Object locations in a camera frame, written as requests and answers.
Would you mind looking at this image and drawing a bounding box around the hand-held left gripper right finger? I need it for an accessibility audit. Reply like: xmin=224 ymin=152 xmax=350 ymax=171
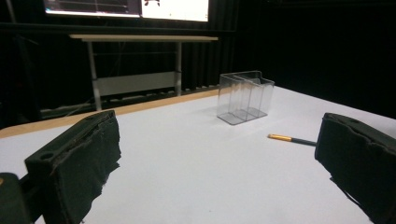
xmin=314 ymin=112 xmax=396 ymax=224

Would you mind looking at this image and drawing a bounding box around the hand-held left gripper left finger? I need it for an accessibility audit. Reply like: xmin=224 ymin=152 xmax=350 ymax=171
xmin=24 ymin=109 xmax=122 ymax=224

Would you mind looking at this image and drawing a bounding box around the black pen with gold cap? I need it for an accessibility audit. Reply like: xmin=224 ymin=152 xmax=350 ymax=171
xmin=267 ymin=133 xmax=318 ymax=147

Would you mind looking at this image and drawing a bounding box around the white desk with metal legs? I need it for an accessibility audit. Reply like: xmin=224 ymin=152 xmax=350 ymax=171
xmin=68 ymin=34 xmax=219 ymax=112

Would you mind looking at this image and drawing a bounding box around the computer monitor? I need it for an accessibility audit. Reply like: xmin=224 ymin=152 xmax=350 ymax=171
xmin=43 ymin=0 xmax=210 ymax=23

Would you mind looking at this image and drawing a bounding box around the clear plastic organizer box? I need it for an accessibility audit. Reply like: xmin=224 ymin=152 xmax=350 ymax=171
xmin=216 ymin=70 xmax=276 ymax=126

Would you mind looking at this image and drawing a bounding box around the black curtain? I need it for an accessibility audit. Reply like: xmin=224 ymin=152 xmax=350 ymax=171
xmin=0 ymin=0 xmax=241 ymax=129

